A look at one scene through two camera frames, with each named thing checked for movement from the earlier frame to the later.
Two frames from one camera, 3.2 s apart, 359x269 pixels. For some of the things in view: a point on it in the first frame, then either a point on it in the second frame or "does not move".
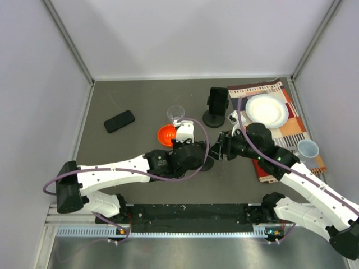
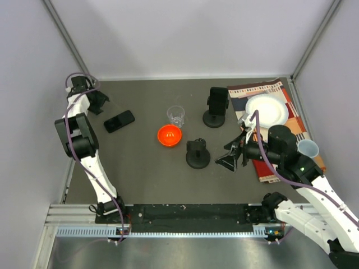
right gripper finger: [215, 151] to [236, 142]
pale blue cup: [307, 148] does not move
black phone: [119, 121] does not move
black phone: [218, 101] does not move
